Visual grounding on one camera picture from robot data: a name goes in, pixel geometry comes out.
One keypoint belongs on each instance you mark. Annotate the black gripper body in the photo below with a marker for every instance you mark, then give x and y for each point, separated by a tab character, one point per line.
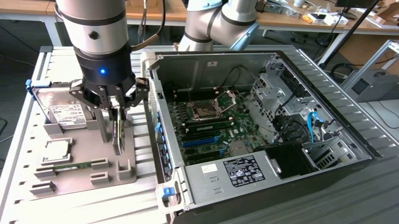
106	70

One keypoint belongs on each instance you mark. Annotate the graphics card with metal bracket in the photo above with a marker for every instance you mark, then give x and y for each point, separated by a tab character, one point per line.
121	135

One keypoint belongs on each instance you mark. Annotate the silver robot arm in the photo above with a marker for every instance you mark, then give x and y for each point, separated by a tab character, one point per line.
94	28

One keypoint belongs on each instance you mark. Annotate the hard disk with blue caddy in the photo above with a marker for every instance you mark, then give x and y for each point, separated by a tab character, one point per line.
59	109

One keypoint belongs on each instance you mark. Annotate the thin metal locking lever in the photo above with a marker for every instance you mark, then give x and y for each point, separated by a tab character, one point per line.
189	93

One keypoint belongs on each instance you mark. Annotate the open black PC case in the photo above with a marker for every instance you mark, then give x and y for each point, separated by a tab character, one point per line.
200	74

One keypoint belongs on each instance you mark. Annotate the CPU socket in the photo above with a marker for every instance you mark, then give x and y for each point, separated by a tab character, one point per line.
202	111

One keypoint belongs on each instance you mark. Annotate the silver CPU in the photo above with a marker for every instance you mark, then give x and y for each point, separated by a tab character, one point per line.
57	150

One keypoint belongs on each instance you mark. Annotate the black expansion slot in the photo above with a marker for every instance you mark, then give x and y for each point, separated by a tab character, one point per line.
202	154
198	136
206	159

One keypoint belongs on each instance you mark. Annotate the white case sticker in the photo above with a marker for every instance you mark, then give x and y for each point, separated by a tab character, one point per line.
212	64

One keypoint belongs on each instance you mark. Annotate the dark green RAM stick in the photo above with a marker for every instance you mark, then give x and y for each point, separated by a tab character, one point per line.
209	128

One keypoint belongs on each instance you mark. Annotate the metal socket cover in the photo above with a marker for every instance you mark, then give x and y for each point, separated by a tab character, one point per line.
230	93

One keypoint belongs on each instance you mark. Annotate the grey plastic parts rack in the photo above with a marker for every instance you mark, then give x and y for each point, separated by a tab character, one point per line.
81	168

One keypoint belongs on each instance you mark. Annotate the green RAM stick with label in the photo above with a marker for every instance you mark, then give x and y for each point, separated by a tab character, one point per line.
71	167

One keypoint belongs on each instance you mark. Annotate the brown wooden box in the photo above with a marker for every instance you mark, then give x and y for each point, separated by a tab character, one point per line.
153	5

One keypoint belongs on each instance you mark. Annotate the green motherboard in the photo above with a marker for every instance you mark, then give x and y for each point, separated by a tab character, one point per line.
241	128

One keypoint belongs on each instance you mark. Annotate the wooden desk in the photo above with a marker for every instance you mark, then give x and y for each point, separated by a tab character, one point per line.
25	7
385	31

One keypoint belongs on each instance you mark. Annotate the silver chipset heatsink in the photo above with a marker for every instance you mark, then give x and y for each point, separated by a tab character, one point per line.
238	148

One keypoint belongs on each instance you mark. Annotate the metal disk bay cage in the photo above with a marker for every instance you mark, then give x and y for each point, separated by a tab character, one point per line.
269	93

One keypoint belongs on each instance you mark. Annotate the blue case latch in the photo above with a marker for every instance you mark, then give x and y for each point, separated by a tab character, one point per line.
167	191

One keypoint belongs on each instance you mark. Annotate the grey power supply unit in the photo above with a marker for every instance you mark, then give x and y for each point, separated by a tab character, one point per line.
216	186

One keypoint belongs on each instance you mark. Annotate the black plastic shroud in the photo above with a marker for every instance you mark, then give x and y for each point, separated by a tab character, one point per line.
290	161

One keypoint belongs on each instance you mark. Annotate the grey metal device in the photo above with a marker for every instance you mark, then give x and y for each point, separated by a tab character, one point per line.
274	7

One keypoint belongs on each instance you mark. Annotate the orange white small box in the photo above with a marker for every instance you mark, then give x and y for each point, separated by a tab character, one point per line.
309	18

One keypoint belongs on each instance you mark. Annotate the white cup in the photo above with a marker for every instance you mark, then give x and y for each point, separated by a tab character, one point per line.
300	2

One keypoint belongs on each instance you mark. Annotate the slotted metal disk bay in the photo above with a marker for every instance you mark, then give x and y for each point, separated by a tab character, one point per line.
328	158

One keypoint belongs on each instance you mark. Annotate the black monitor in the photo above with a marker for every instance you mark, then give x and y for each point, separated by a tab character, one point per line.
346	14

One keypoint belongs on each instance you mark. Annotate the grey machine box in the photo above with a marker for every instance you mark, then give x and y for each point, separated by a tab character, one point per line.
374	88

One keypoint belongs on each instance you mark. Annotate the black stand pole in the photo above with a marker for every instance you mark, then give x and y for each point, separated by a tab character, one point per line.
364	17

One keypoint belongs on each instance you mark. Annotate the brown cardboard box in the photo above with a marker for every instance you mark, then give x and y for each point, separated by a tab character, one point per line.
392	14

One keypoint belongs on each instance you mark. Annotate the aluminium profile frame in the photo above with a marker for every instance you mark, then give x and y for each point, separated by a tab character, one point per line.
380	54

